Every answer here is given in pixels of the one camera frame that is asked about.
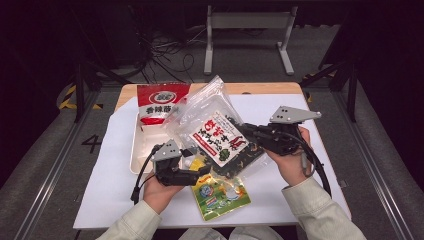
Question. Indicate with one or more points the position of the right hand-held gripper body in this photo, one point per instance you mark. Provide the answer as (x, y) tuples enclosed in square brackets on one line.
[(280, 136)]

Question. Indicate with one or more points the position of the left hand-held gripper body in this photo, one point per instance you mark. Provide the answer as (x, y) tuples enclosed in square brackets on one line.
[(168, 166)]

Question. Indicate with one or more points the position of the clear dried seaweed packet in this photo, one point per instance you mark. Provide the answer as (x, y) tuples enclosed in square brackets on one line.
[(216, 140)]

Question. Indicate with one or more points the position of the white plastic organizer box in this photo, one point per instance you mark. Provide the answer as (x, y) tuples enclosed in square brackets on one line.
[(146, 150)]

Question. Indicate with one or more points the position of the yellow seasoning packet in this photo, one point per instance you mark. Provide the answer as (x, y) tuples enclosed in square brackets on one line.
[(220, 200)]

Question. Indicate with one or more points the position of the red seasoning packet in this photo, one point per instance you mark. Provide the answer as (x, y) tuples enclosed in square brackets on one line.
[(160, 100)]

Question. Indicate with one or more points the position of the person's left hand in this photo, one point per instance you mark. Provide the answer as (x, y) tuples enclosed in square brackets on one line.
[(160, 196)]

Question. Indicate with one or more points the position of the person's right hand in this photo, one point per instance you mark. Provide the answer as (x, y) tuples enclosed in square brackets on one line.
[(291, 166)]

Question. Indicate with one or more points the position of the white table cover sheet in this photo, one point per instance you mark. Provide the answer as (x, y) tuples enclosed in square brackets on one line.
[(110, 186)]

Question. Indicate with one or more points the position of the person's left leg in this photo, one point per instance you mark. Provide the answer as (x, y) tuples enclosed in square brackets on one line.
[(203, 234)]

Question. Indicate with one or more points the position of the black metal stand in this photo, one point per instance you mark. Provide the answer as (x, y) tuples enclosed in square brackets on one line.
[(351, 90), (80, 90)]

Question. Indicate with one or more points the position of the yellow black floor tape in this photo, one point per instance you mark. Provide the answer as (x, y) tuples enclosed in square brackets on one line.
[(66, 100)]

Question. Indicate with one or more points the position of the aluminium floor rail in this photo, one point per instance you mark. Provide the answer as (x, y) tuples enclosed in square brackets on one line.
[(373, 173), (50, 180)]

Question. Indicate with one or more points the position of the grey metal stand frame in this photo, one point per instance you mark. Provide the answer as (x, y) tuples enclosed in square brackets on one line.
[(250, 20)]

